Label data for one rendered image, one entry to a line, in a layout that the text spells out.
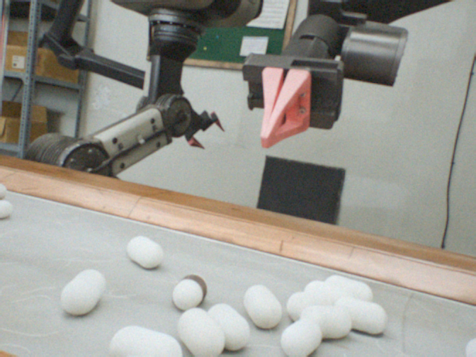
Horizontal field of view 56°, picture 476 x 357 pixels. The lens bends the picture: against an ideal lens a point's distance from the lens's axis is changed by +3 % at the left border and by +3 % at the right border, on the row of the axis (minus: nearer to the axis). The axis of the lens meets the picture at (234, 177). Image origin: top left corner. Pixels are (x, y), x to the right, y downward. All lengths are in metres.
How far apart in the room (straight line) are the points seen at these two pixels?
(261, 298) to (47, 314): 0.13
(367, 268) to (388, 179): 1.88
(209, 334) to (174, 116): 0.89
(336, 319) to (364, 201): 2.07
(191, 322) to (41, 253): 0.18
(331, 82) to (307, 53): 0.04
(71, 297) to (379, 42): 0.39
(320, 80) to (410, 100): 1.88
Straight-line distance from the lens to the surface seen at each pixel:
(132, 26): 3.06
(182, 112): 1.11
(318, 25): 0.53
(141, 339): 0.22
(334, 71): 0.45
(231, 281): 0.37
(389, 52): 0.52
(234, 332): 0.25
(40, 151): 0.96
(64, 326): 0.28
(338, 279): 0.36
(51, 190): 0.60
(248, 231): 0.48
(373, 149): 2.34
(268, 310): 0.29
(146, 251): 0.36
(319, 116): 0.47
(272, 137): 0.41
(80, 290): 0.28
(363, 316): 0.32
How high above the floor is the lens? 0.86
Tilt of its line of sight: 6 degrees down
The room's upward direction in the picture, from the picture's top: 9 degrees clockwise
